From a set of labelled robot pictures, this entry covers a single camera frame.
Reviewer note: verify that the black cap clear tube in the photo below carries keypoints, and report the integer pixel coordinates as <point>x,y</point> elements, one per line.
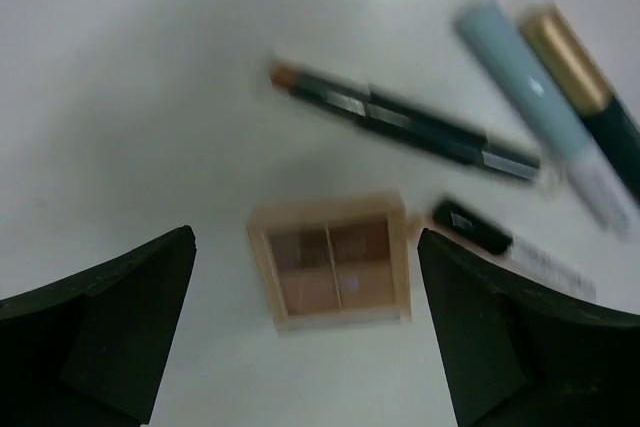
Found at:
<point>496,244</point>

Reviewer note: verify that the pink beige stick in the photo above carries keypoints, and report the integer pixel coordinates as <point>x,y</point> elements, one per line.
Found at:
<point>416,223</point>

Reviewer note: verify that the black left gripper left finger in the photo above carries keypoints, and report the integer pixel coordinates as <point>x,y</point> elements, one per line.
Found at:
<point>91,349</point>

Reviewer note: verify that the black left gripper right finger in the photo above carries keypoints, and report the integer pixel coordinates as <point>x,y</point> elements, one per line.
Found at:
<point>516,353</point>

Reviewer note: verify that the light blue mascara tube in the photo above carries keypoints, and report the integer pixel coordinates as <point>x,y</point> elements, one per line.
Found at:
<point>505,55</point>

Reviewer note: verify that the black eyeliner pencil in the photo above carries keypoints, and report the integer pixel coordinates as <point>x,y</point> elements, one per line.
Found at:
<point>402,122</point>

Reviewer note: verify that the beige four-pan palette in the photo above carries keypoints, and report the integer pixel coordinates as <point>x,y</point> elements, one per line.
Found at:
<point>337,260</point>

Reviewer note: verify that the dark green gold tube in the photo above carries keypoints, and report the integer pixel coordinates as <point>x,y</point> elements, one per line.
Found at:
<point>586,88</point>

